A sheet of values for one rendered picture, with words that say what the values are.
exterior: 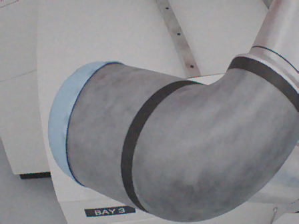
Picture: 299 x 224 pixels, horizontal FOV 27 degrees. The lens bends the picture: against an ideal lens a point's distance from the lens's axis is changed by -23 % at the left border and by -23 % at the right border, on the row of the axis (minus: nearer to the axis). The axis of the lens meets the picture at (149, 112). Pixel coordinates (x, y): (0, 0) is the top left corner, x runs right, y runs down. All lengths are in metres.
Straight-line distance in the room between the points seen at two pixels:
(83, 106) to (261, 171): 0.17
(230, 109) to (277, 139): 0.05
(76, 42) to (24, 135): 0.63
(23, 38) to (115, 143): 1.16
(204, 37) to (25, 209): 1.00
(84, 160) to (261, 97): 0.17
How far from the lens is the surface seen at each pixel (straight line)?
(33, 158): 2.09
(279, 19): 0.60
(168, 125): 0.55
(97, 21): 1.46
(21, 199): 2.20
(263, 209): 1.39
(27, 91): 1.87
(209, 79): 1.14
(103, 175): 0.60
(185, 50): 1.34
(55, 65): 1.39
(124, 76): 0.63
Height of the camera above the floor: 1.80
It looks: 49 degrees down
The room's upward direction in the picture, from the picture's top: 3 degrees counter-clockwise
